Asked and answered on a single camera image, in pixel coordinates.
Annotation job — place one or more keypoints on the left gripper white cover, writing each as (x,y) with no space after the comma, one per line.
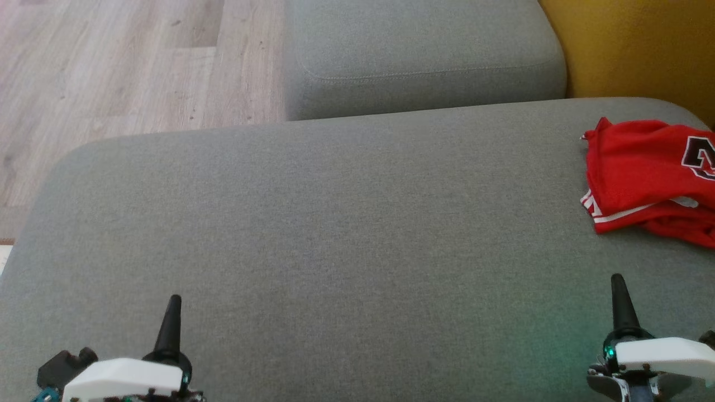
(123,379)

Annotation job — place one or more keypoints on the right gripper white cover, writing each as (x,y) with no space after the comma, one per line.
(665,357)

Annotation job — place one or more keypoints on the red Bulls jersey white sleeves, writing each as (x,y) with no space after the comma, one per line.
(637,167)

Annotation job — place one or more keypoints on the large grey sofa seat cushion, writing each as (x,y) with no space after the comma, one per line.
(335,251)

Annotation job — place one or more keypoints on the small grey sofa cushion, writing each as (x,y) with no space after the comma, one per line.
(424,56)

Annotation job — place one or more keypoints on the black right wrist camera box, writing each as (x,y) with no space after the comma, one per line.
(708,339)

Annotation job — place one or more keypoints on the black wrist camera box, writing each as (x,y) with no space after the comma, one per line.
(64,365)
(708,339)

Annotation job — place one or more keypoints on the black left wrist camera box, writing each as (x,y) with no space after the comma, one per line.
(64,365)

